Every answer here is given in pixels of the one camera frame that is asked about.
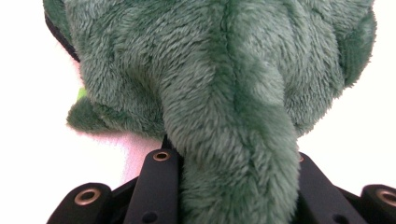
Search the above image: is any green fuzzy garment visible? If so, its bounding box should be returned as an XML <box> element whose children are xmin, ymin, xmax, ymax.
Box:
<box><xmin>41</xmin><ymin>0</ymin><xmax>378</xmax><ymax>224</ymax></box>

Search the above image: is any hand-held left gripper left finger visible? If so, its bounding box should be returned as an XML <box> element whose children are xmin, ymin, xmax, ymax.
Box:
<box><xmin>122</xmin><ymin>134</ymin><xmax>185</xmax><ymax>224</ymax></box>

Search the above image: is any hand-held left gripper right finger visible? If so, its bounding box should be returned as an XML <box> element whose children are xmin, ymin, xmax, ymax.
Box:
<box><xmin>296</xmin><ymin>151</ymin><xmax>369</xmax><ymax>224</ymax></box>

